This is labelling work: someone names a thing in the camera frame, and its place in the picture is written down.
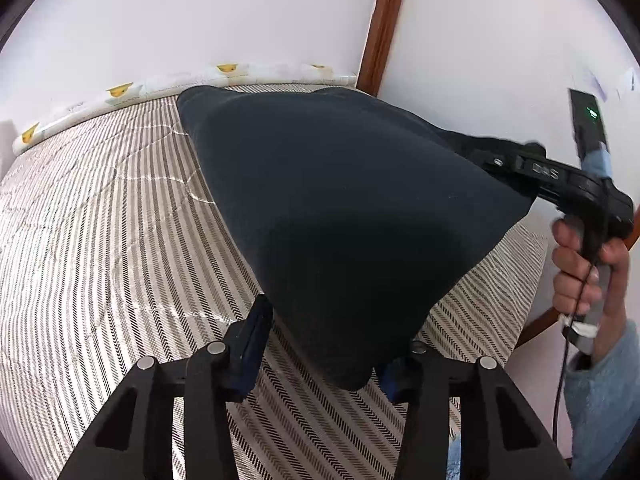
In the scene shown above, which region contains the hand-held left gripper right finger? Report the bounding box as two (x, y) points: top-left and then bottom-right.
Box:
(372, 340), (573, 480)

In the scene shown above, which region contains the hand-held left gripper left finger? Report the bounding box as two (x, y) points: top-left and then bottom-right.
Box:
(57, 294), (274, 480)

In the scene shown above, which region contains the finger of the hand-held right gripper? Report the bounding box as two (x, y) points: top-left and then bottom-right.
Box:
(467, 142), (547, 183)

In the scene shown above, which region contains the black sweatshirt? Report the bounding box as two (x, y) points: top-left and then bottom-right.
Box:
(176, 85), (538, 392)

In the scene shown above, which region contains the person's right hand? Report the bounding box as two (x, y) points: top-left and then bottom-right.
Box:
(551, 220), (632, 322)

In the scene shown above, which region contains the striped bed mattress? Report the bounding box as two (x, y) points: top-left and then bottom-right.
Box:
(0, 82), (551, 480)

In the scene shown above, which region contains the white duck-print bed bumper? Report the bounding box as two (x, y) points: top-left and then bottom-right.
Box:
(12, 62), (358, 153)

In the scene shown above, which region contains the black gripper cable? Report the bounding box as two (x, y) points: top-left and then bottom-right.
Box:
(551, 265), (600, 438)

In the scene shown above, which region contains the brown wooden door frame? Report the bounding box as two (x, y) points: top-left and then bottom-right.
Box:
(357, 0), (411, 97)

